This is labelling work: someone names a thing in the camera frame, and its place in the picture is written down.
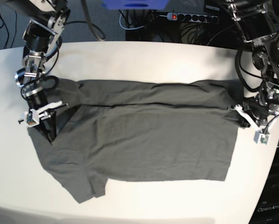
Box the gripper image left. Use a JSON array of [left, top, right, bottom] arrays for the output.
[[22, 87, 57, 143]]

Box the black OpenArm base box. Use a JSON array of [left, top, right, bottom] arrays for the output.
[[250, 147, 279, 224]]

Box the blue plastic bin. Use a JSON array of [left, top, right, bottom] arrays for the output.
[[103, 0, 169, 10]]

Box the white cable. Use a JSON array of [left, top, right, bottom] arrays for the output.
[[119, 10, 146, 30]]

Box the grey T-shirt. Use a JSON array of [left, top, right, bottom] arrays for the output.
[[28, 79, 243, 203]]

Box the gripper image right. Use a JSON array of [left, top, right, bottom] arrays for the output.
[[238, 98, 279, 128]]

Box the white power strip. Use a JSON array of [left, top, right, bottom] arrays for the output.
[[165, 13, 219, 24]]

